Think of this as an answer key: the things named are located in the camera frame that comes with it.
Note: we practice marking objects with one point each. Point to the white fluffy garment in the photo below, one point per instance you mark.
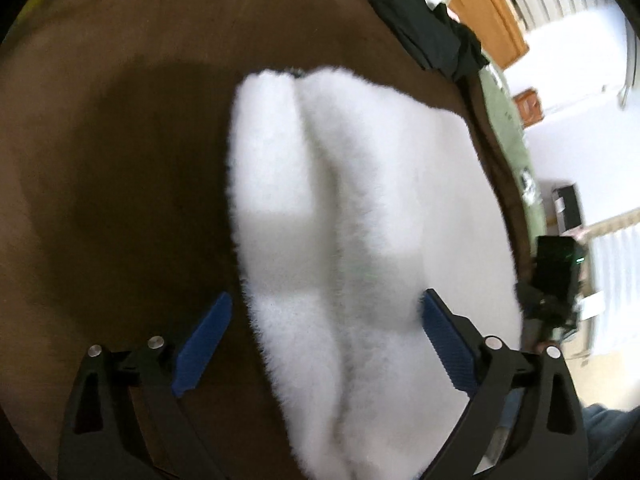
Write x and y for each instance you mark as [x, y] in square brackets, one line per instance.
[360, 220]

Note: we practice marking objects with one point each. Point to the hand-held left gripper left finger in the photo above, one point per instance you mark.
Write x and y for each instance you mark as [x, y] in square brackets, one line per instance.
[205, 340]

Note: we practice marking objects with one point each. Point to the white radiator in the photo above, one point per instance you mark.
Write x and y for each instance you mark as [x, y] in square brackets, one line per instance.
[617, 275]

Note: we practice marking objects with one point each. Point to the black cloth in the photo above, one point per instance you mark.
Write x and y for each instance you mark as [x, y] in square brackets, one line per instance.
[425, 30]

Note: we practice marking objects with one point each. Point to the black box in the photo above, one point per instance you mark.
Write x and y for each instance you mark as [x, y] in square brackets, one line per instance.
[567, 205]

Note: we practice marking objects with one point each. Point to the wooden nightstand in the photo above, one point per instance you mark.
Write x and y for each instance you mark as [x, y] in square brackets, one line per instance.
[529, 106]

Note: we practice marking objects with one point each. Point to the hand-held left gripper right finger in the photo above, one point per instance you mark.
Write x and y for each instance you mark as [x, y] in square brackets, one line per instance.
[447, 332]

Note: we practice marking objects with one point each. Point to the wooden headboard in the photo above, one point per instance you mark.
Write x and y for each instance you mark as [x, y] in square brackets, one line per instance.
[495, 10]

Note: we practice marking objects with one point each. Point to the person's jeans leg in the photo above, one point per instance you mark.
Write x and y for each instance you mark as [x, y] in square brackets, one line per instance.
[612, 445]

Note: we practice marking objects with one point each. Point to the green bed cover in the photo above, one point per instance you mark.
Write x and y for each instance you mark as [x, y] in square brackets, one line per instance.
[512, 135]

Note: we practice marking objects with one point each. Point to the brown bed blanket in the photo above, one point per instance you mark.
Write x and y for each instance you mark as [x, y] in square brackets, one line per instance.
[125, 160]

